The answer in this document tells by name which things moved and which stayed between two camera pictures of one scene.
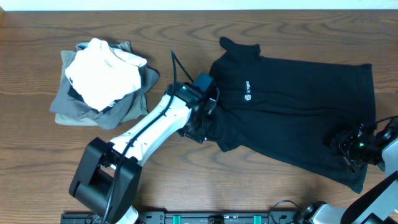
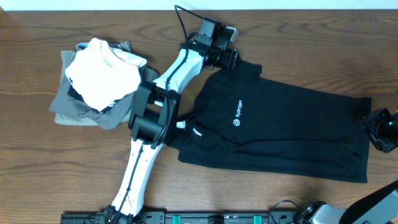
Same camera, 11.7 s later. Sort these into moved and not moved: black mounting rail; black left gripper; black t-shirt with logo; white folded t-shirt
Moved: black t-shirt with logo; black left gripper
Not moved: white folded t-shirt; black mounting rail
